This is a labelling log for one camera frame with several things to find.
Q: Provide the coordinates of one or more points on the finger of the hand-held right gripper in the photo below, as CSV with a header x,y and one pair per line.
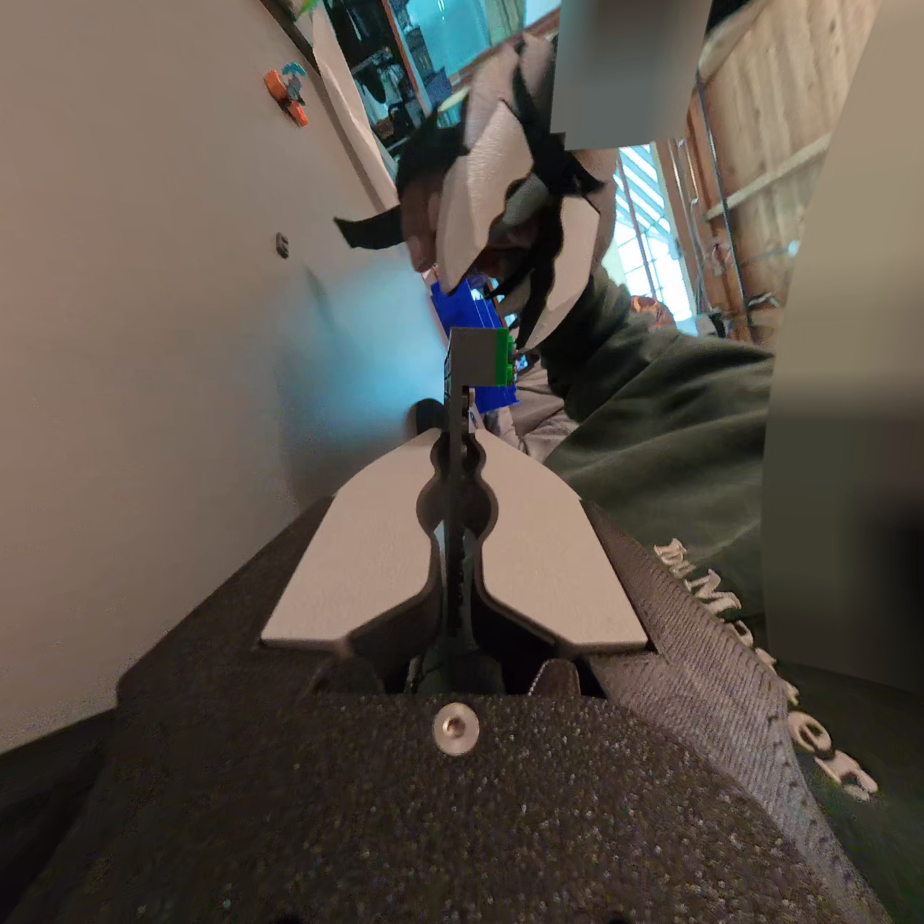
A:
x,y
574,260
476,188

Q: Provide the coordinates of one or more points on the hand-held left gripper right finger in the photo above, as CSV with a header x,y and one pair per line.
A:
x,y
556,563

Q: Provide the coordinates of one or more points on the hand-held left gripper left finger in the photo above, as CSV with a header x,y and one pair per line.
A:
x,y
361,556

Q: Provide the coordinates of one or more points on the grey toy brick plate model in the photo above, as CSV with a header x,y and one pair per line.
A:
x,y
473,354

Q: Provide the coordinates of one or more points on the person's right forearm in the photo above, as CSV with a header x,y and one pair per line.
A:
x,y
650,361

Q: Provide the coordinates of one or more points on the person's right hand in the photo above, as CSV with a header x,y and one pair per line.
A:
x,y
422,216

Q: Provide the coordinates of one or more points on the bright window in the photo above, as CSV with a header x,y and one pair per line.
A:
x,y
650,231

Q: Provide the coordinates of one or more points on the green sweater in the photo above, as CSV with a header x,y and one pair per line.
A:
x,y
686,520

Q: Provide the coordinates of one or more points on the grey trousers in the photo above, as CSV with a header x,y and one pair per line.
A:
x,y
534,426

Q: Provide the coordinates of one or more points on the teal lit glass pane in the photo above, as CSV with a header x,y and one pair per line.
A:
x,y
447,36

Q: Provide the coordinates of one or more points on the orange and teal toy pieces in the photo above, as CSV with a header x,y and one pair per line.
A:
x,y
285,90

